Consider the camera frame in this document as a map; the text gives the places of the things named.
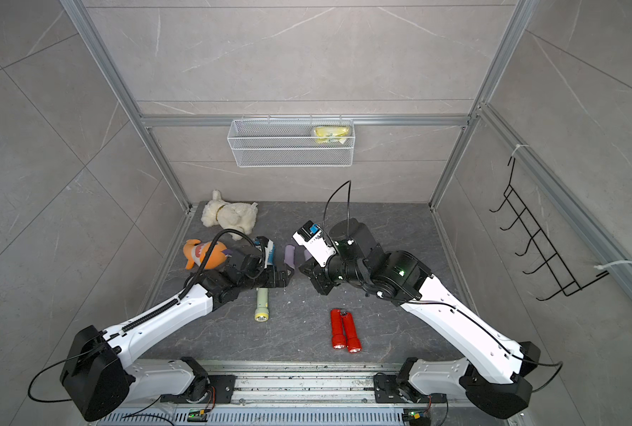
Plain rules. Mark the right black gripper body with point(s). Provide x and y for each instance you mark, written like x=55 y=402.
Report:
x=326 y=277

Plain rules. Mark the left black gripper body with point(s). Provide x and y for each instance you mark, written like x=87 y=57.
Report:
x=269 y=280

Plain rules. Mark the green flashlight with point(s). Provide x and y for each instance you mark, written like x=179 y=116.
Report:
x=262 y=312

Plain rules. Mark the red flashlight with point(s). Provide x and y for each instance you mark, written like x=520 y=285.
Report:
x=353 y=342
x=338 y=340

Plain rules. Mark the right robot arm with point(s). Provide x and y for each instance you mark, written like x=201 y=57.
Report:
x=492 y=370

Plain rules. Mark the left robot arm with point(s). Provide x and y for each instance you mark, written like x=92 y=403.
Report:
x=103 y=369

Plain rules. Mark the white plush dog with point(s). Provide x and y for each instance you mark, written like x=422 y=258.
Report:
x=239 y=216

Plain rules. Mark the orange plush toy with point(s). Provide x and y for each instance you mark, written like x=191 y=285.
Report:
x=195 y=252

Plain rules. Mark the yellow item in basket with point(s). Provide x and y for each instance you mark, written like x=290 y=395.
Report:
x=331 y=134

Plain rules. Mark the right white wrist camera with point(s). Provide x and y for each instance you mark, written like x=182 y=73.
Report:
x=312 y=237

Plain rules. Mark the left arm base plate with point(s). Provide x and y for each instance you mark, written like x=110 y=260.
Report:
x=217 y=390

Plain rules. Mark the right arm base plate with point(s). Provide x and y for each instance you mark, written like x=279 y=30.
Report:
x=387 y=390

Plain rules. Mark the white wire wall basket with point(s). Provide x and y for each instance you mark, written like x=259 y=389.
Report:
x=273 y=142

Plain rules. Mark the black wall hook rack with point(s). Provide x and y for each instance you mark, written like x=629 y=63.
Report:
x=549 y=258

